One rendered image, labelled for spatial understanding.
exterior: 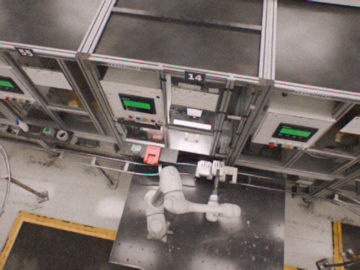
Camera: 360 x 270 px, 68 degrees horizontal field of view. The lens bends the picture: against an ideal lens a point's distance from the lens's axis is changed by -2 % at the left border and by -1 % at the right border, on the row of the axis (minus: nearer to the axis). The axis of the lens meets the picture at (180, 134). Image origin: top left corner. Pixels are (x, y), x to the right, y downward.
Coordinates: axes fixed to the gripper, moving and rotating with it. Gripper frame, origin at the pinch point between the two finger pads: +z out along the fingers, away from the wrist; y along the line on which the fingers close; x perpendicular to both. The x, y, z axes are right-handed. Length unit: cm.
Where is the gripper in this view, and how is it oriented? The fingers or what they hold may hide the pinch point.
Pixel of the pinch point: (217, 173)
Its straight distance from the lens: 242.6
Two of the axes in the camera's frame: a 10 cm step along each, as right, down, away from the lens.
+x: -9.8, -1.6, 0.8
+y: 0.0, -4.4, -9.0
